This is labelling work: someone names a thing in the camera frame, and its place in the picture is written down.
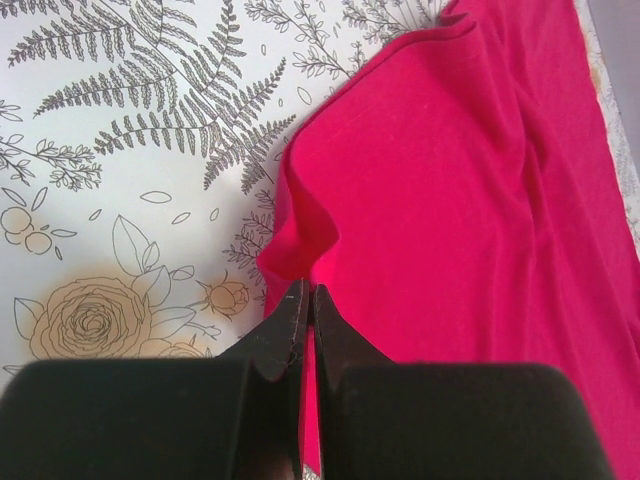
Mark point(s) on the floral patterned table mat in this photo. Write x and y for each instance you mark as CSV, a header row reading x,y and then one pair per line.
x,y
141,144

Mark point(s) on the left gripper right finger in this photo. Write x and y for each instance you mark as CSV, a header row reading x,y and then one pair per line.
x,y
379,419

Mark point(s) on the red t-shirt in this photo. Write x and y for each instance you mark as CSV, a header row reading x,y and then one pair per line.
x,y
459,200

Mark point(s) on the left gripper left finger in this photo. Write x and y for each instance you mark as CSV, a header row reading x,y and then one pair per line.
x,y
233,416

